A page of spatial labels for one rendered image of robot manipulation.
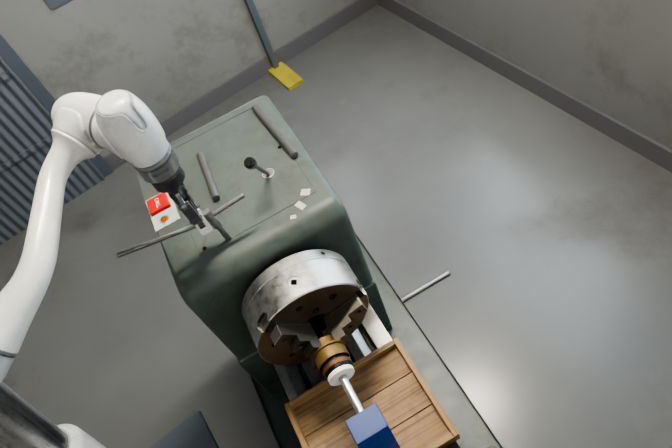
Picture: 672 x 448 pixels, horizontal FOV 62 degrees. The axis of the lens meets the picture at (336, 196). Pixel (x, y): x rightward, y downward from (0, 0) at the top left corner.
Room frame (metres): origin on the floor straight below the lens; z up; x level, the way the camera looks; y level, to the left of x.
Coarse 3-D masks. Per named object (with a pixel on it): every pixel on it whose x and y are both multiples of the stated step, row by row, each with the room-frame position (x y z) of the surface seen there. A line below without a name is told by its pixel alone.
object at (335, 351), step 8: (328, 336) 0.67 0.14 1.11; (328, 344) 0.64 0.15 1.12; (336, 344) 0.64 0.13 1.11; (344, 344) 0.65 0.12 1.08; (320, 352) 0.63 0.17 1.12; (328, 352) 0.62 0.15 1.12; (336, 352) 0.62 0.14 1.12; (344, 352) 0.62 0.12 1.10; (312, 360) 0.63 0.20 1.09; (320, 360) 0.62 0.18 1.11; (328, 360) 0.61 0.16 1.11; (336, 360) 0.60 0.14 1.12; (344, 360) 0.60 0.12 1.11; (320, 368) 0.60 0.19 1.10; (328, 368) 0.59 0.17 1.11
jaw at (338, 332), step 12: (360, 288) 0.77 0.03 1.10; (348, 300) 0.74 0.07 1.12; (360, 300) 0.73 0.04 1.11; (336, 312) 0.72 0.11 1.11; (348, 312) 0.71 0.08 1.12; (360, 312) 0.71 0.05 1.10; (336, 324) 0.69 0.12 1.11; (348, 324) 0.68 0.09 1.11; (336, 336) 0.66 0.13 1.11; (348, 336) 0.66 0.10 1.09
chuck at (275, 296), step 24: (312, 264) 0.81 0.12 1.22; (336, 264) 0.81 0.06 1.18; (264, 288) 0.79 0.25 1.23; (288, 288) 0.76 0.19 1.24; (312, 288) 0.74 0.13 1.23; (336, 288) 0.74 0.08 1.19; (264, 312) 0.74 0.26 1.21; (288, 312) 0.72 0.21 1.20; (312, 312) 0.73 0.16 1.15; (264, 336) 0.70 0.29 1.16; (288, 360) 0.71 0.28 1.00
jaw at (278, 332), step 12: (264, 324) 0.72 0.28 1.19; (276, 324) 0.70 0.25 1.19; (288, 324) 0.71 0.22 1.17; (300, 324) 0.71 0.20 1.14; (276, 336) 0.68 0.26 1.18; (288, 336) 0.67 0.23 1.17; (300, 336) 0.67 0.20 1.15; (312, 336) 0.68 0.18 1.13; (300, 348) 0.66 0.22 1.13; (312, 348) 0.64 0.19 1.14
